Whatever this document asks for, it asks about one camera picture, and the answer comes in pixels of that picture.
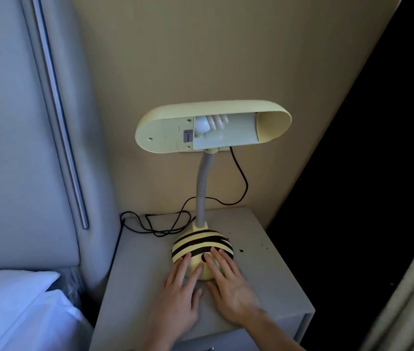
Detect person's right hand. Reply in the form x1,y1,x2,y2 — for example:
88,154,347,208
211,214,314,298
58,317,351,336
202,247,267,328

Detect person's left hand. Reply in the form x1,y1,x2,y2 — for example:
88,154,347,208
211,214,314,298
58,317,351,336
148,252,204,341

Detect yellow black-striped desk lamp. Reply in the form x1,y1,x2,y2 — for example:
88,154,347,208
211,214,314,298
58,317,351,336
135,100,292,282

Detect person's right forearm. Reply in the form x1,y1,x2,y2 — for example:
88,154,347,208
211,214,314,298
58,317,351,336
244,311,306,351

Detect person's left forearm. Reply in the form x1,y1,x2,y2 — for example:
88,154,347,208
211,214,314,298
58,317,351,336
142,334,180,351

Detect scattered black crumbs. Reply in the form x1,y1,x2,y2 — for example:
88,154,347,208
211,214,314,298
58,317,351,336
225,235,270,253

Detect grey nightstand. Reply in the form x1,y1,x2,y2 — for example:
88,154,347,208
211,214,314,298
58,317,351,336
89,206,316,351

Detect white spiral light bulb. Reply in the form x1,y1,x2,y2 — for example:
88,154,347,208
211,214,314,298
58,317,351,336
195,114,230,139

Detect white bed sheet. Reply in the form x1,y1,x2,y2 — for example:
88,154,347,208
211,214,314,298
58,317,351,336
0,289,94,351

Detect white pillow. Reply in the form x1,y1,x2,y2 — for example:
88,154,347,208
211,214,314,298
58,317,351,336
0,270,61,342

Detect beige curtain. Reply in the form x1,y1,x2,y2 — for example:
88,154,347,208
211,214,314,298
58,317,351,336
360,200,414,351

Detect metal headboard trim strip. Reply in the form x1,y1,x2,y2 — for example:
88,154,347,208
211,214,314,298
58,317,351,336
31,0,90,230

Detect grey upholstered headboard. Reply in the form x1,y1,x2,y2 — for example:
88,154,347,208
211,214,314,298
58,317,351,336
0,0,122,302

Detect black power cable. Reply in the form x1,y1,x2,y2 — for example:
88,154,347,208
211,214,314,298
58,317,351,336
119,146,249,238

